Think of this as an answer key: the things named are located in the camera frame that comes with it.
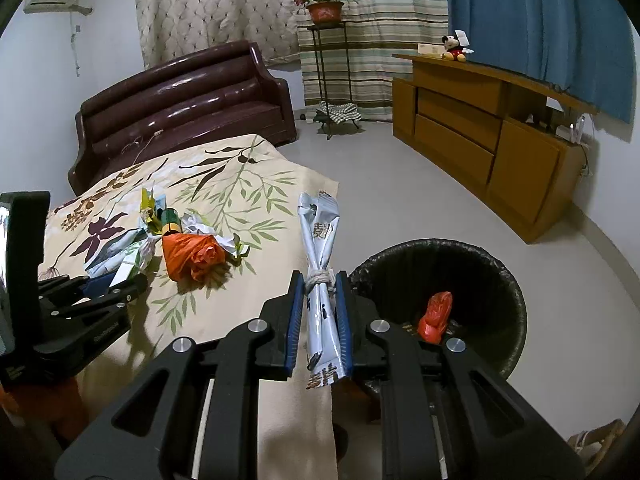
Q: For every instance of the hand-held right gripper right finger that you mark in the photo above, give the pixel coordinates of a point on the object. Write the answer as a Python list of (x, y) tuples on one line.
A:
[(344, 322)]

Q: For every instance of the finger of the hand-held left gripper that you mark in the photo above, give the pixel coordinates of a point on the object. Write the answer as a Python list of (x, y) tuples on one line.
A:
[(97, 285), (122, 296)]

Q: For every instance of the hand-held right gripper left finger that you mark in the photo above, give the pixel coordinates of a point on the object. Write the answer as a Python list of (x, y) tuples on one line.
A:
[(295, 322)]

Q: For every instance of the white green packet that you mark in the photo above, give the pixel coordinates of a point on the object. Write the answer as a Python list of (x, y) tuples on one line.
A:
[(131, 262)]

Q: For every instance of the large orange plastic bag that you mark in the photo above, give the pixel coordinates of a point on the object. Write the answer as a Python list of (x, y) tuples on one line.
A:
[(190, 256)]

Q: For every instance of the green cylindrical tube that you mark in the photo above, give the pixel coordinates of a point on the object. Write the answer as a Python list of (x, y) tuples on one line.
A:
[(170, 220)]

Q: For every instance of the small orange plastic bag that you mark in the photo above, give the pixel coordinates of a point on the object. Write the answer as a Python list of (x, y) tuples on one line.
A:
[(435, 317)]

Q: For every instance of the yellow green wrapper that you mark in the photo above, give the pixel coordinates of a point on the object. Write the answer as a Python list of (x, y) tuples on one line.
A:
[(150, 207)]

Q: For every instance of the white paper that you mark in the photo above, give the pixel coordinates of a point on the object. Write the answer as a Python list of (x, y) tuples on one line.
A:
[(207, 230)]

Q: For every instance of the black trash bin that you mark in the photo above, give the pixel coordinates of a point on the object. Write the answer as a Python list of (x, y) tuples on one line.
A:
[(450, 265)]

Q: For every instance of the dark orange object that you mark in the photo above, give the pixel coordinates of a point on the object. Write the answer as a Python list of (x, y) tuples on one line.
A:
[(55, 400)]

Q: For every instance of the floral beige tablecloth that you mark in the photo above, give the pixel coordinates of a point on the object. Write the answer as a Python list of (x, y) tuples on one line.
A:
[(240, 185)]

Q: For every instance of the dark brown leather sofa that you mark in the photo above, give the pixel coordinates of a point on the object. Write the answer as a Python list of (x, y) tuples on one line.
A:
[(185, 105)]

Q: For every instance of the checkered cloth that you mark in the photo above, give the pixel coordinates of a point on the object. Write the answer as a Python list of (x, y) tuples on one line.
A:
[(340, 111)]

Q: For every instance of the wooden cabinet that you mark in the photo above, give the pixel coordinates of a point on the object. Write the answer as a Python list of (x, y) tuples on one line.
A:
[(465, 125)]

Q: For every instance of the black metal plant stand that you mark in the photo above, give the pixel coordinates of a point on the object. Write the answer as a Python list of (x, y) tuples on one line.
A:
[(320, 70)]

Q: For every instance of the beige sandal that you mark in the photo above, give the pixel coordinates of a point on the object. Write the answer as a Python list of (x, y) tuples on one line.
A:
[(595, 440)]

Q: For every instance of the tissue box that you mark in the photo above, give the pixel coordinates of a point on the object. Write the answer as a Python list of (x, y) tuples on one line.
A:
[(430, 50)]

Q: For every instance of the striped curtain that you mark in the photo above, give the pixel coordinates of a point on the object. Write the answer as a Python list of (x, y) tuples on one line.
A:
[(385, 35)]

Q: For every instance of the mouse plush toy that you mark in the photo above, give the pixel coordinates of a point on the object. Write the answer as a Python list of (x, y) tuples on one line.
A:
[(455, 51)]

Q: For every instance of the white router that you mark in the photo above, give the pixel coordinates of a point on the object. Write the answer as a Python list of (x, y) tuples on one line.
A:
[(572, 130)]

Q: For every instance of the beige diamond pattern curtain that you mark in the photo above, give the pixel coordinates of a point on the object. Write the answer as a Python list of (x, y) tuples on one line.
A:
[(210, 5)]

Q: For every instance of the white paper card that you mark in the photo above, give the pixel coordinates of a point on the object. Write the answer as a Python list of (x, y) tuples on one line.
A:
[(461, 38)]

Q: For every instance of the potted plant in orange pot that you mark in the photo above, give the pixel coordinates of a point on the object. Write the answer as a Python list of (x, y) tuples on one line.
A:
[(325, 10)]

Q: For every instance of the blue curtain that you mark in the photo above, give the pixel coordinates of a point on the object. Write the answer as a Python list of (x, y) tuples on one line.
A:
[(540, 20)]

